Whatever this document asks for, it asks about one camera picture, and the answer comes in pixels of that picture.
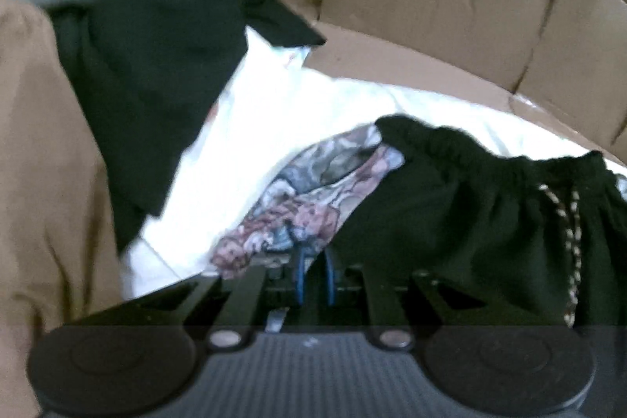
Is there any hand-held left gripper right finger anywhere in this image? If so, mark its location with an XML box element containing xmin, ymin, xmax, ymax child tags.
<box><xmin>319</xmin><ymin>250</ymin><xmax>497</xmax><ymax>353</ymax></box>

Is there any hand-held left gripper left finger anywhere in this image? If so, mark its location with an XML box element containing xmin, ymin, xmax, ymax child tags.
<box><xmin>97</xmin><ymin>246</ymin><xmax>312</xmax><ymax>351</ymax></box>

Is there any black shorts teddy print trim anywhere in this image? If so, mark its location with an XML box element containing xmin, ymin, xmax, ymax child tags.
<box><xmin>210</xmin><ymin>114</ymin><xmax>627</xmax><ymax>331</ymax></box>

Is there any cream bear print blanket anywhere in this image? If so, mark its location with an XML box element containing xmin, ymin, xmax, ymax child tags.
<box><xmin>120</xmin><ymin>29</ymin><xmax>627</xmax><ymax>301</ymax></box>

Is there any black cloth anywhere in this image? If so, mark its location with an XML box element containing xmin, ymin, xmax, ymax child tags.
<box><xmin>46</xmin><ymin>0</ymin><xmax>326</xmax><ymax>252</ymax></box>

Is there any brown garment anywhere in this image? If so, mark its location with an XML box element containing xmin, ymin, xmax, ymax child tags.
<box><xmin>0</xmin><ymin>0</ymin><xmax>133</xmax><ymax>418</ymax></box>

